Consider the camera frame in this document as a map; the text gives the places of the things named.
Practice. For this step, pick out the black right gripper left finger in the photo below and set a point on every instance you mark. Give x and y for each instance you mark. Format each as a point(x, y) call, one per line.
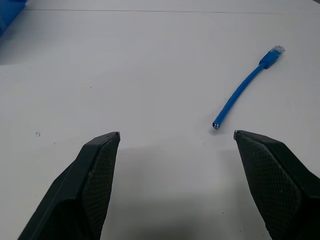
point(82, 190)

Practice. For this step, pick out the blue plastic object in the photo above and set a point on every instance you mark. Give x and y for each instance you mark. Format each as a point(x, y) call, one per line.
point(10, 13)

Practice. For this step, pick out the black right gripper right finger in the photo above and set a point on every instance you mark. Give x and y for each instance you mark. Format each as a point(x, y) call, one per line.
point(275, 185)

